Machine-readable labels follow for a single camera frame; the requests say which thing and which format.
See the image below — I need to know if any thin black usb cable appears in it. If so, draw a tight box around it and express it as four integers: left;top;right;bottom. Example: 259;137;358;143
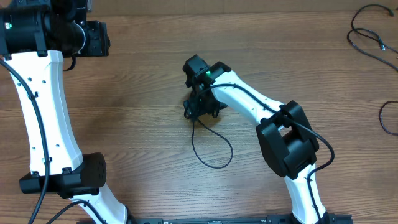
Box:
183;105;234;170

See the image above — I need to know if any black braided cable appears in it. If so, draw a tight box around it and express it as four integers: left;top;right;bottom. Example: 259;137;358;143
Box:
378;100;398;136

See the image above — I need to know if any thick black cable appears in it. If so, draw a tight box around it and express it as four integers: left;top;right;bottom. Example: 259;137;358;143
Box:
346;3;398;72

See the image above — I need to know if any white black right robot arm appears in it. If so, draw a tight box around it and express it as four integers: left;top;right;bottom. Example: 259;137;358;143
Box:
183;55;333;223

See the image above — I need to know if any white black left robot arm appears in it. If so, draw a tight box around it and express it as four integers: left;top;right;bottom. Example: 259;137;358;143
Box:
1;0;135;223

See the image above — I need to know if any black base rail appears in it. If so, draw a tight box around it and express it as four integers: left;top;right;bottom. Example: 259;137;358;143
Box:
136;213;354;224

